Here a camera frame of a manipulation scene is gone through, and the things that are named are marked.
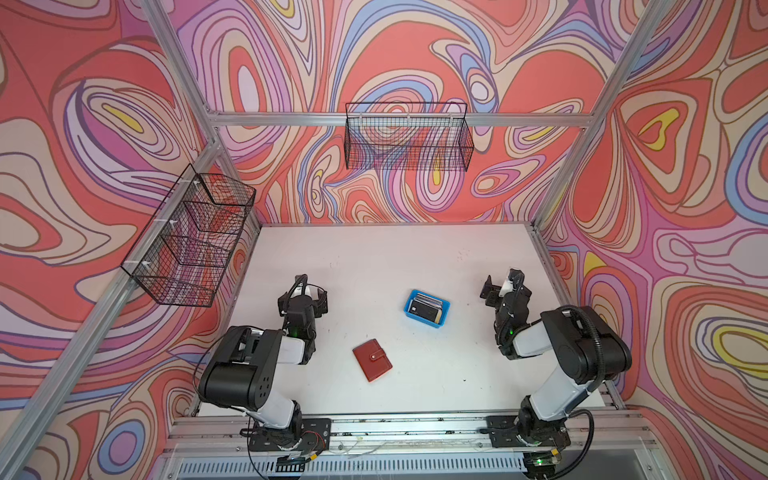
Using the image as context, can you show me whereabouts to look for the red leather card holder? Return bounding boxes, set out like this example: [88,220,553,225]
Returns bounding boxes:
[352,339,393,382]

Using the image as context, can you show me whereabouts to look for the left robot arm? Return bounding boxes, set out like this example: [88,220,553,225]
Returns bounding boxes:
[197,274,330,456]

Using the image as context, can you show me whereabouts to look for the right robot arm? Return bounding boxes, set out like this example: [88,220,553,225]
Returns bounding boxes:
[480,269,632,451]

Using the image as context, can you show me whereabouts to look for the blue plastic card tray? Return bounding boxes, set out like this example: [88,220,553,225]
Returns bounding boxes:
[403,289,451,329]

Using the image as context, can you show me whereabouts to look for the dark credit card stack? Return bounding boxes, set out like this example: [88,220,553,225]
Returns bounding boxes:
[408,293,443,325]

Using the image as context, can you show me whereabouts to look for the black wire basket left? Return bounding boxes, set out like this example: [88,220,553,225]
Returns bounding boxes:
[121,166,255,308]

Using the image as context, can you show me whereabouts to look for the black wire basket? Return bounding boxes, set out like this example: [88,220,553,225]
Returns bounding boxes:
[121,166,255,308]
[344,101,475,172]

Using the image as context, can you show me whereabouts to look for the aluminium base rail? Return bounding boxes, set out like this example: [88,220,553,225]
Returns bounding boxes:
[152,408,676,479]

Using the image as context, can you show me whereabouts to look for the black wire basket back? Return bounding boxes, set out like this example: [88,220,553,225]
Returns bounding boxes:
[344,101,475,172]

